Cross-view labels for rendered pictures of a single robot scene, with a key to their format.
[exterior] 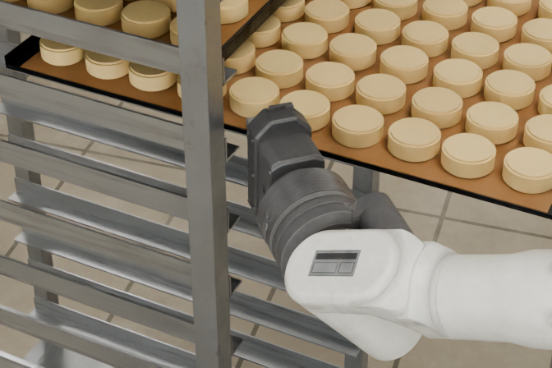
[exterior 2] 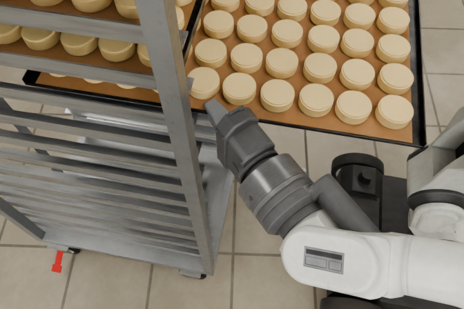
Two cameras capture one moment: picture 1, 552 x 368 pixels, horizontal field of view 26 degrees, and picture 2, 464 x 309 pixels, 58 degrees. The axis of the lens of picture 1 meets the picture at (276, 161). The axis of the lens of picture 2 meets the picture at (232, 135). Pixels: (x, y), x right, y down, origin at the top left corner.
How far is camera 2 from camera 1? 0.64 m
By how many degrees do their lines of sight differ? 26
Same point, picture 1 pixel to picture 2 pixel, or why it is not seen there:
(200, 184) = (182, 147)
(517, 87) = (364, 43)
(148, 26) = (121, 54)
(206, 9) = (176, 64)
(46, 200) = not seen: hidden behind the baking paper
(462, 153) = (352, 110)
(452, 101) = (330, 64)
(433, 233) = not seen: hidden behind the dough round
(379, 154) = (295, 114)
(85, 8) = (71, 45)
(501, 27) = not seen: outside the picture
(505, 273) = not seen: outside the picture
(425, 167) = (327, 120)
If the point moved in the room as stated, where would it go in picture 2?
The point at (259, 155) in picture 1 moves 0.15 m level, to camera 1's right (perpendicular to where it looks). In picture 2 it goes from (228, 146) to (333, 121)
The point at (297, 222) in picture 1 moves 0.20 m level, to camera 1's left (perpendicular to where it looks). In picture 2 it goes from (277, 210) to (110, 253)
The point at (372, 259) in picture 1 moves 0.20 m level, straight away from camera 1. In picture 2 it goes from (357, 263) to (309, 107)
